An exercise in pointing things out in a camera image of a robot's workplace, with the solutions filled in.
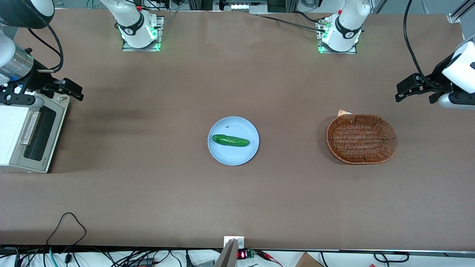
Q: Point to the aluminium profile bar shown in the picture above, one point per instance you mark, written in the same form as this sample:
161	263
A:
460	13

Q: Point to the red digit display module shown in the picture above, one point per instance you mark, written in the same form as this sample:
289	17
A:
242	255

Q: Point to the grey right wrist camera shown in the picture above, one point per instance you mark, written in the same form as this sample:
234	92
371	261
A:
22	100

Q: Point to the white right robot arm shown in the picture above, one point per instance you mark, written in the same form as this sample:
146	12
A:
137	26

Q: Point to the light blue round plate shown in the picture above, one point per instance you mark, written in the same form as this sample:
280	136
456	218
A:
233	154

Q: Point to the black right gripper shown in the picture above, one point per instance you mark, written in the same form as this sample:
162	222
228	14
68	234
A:
36	81

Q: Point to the black power adapter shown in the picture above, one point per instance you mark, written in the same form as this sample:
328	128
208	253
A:
143	262

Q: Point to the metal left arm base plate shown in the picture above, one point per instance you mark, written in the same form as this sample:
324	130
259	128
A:
354	50

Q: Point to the small metal bracket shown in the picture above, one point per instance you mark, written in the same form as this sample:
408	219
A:
240	241

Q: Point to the cream toaster oven body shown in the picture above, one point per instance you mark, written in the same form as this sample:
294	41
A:
7	133

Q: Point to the aluminium frame rig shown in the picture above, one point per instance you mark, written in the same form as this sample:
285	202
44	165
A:
241	5

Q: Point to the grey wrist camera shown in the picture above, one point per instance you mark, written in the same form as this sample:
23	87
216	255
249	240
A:
22	100
458	101

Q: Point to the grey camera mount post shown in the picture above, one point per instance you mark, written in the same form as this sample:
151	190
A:
227	256

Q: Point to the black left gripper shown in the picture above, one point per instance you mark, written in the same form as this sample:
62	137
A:
437	75

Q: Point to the green cucumber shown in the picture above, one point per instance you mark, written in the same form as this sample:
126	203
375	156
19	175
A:
230	140

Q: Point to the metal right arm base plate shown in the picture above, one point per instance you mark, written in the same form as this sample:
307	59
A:
160	33

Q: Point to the orange paper basket tag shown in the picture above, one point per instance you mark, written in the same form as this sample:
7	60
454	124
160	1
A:
343	112

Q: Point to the grey power strip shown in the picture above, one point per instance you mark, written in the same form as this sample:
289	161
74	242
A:
205	264

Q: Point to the brown cardboard box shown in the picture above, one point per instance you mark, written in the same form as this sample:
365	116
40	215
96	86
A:
308	261

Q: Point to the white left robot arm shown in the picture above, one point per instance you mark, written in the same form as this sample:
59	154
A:
347	26

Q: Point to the brown oval wicker basket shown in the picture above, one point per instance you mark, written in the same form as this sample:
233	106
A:
362	139

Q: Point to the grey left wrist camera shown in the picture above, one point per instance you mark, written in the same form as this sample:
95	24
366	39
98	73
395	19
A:
458	101

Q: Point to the beige oven knob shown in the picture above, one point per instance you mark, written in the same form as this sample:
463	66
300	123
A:
63	98

